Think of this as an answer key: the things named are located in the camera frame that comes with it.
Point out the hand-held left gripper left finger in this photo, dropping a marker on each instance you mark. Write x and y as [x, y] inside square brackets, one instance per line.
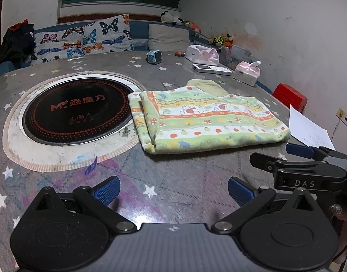
[107, 190]

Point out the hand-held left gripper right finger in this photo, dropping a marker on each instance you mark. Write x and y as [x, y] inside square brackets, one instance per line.
[240, 191]

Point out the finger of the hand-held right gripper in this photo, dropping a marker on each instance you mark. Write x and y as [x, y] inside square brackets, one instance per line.
[303, 175]
[298, 148]

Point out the striped printed children's jacket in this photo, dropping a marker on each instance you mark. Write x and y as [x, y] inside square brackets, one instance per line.
[204, 119]

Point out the white paper sheet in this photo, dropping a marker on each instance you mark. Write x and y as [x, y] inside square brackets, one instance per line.
[306, 127]

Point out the red plastic stool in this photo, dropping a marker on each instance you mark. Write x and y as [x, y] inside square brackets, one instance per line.
[289, 96]

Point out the grey star tablecloth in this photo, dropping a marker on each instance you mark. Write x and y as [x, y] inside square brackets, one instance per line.
[176, 175]

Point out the round black induction cooker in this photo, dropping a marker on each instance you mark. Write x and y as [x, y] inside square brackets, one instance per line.
[77, 113]

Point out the pink tissue box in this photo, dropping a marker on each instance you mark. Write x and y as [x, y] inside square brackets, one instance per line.
[245, 73]

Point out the clear plastic container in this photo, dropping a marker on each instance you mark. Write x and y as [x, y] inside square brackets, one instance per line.
[238, 54]

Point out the white remote control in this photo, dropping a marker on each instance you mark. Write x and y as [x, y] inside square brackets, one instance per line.
[211, 69]

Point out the orange and green plush toys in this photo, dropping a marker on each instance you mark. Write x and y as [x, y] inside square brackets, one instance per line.
[222, 39]

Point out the white tissue box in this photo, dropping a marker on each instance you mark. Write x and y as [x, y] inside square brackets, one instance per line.
[200, 54]

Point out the small blue watch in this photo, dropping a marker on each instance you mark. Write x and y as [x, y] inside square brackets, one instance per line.
[153, 56]

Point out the small orange toy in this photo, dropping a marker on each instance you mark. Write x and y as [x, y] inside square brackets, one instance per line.
[179, 53]

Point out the butterfly print pillow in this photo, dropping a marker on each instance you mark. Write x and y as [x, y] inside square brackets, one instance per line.
[83, 38]

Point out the colourful plush toy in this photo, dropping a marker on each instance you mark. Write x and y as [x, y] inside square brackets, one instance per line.
[192, 26]

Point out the plain grey pillow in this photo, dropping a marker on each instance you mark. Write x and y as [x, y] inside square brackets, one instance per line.
[169, 37]

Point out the dark clothing pile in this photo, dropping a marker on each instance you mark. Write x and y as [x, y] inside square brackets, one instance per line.
[12, 44]

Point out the black and white plush toy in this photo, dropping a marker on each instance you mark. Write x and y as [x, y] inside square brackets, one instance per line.
[170, 17]

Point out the wall socket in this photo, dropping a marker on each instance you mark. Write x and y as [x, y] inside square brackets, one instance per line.
[342, 116]

